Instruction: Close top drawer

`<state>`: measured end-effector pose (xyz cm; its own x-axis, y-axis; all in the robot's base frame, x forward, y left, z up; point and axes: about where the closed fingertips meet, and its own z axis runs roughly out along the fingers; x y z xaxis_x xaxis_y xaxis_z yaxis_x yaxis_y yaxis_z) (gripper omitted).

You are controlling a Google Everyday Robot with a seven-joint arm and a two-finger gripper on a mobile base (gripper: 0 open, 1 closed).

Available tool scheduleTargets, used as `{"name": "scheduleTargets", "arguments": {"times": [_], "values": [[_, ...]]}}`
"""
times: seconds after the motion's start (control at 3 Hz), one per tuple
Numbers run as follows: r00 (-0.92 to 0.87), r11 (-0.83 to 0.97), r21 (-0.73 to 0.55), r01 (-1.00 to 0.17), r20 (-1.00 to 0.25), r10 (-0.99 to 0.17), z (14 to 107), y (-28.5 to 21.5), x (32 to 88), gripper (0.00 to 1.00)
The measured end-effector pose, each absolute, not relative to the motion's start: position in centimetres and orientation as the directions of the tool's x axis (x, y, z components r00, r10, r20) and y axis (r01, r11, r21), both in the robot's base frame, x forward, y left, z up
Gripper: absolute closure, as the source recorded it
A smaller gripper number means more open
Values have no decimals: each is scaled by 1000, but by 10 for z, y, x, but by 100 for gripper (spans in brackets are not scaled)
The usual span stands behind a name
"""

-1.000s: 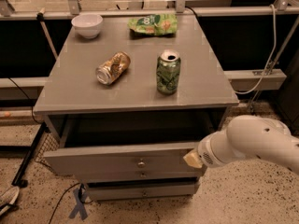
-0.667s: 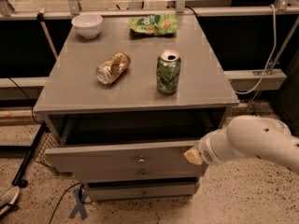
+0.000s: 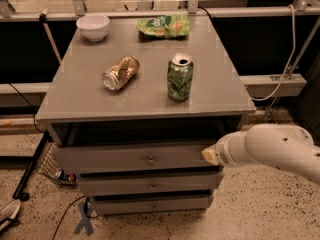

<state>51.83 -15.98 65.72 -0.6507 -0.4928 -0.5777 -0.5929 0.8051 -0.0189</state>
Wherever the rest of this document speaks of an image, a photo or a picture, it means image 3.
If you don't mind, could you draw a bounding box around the grey top drawer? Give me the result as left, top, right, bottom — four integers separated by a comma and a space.
54, 142, 210, 174

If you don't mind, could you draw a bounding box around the grey drawer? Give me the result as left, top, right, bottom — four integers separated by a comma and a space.
54, 142, 210, 174
78, 170, 223, 196
93, 191, 213, 215

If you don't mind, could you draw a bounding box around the grey middle drawer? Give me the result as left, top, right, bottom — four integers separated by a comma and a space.
78, 170, 223, 196

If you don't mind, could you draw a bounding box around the black cable left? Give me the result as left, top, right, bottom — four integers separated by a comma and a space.
8, 83, 46, 134

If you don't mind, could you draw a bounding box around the white cable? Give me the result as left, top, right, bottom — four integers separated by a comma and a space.
250, 4, 298, 102

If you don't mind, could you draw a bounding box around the black floor stand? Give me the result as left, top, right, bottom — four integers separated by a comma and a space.
0, 132, 50, 201

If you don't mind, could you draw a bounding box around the grey bottom drawer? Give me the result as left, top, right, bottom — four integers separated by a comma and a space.
93, 191, 213, 215

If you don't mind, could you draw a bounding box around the wooden stick with clamp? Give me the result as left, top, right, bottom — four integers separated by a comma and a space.
39, 8, 62, 65

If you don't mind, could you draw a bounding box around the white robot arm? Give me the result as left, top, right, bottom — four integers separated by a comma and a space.
202, 124, 320, 185

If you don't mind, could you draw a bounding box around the wire mesh basket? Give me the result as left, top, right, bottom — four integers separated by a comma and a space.
37, 143, 77, 186

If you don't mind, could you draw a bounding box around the green chip bag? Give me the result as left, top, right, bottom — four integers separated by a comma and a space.
136, 15, 190, 39

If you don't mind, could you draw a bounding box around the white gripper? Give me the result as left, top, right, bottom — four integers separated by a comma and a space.
201, 134, 237, 167

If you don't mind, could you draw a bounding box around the grey wooden drawer cabinet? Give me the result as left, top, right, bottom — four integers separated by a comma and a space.
35, 15, 257, 216

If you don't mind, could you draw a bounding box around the green soda can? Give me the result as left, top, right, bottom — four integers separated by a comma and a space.
167, 53, 194, 101

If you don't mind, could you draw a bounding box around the gold crushed can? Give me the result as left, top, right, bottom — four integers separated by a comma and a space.
102, 55, 140, 91

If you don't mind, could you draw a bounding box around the white ceramic bowl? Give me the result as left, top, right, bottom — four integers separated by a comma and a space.
76, 15, 110, 41

